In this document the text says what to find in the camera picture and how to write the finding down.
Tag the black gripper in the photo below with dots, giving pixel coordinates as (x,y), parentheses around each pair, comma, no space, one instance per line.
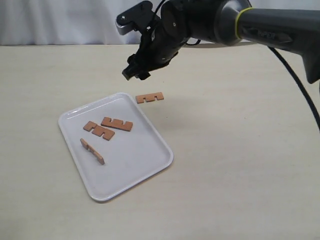
(162,42)

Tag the notched wooden piece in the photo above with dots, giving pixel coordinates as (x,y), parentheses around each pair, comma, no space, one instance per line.
(116,124)
(98,130)
(89,148)
(150,97)

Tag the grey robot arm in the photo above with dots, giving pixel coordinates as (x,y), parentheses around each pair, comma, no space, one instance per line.
(228,22)

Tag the white plastic tray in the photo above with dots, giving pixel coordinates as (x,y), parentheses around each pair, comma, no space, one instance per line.
(130,156)

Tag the white backdrop curtain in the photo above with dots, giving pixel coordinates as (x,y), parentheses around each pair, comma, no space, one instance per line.
(64,22)

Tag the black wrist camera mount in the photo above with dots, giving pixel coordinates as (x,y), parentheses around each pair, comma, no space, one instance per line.
(138,18)

